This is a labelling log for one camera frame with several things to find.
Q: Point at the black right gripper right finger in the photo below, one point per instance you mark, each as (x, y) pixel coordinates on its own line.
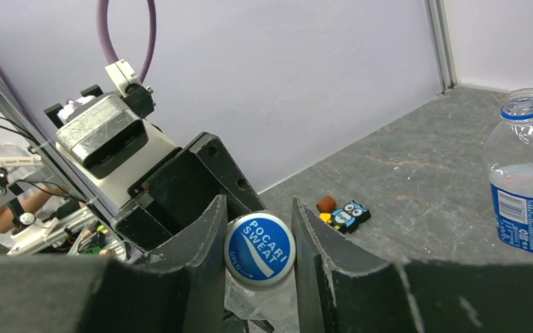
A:
(343, 288)

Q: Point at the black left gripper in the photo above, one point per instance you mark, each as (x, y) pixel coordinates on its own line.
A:
(177, 190)

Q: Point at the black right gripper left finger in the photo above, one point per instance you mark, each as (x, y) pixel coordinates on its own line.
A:
(178, 287)

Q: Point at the clear unlabelled plastic bottle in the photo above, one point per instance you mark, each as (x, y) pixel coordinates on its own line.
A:
(277, 306)

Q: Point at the white blue Pocari cap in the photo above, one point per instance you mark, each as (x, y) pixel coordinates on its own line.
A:
(259, 251)

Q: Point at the blue owl toy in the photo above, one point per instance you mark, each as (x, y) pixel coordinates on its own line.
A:
(349, 217)

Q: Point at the small brown toy piece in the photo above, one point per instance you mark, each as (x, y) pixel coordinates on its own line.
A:
(326, 205)

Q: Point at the person in white shirt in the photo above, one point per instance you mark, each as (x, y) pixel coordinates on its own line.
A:
(9, 184)

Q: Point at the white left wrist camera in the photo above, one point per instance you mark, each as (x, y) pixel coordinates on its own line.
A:
(107, 137)

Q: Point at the aluminium frame post left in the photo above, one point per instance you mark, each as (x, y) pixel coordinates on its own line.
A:
(437, 19)

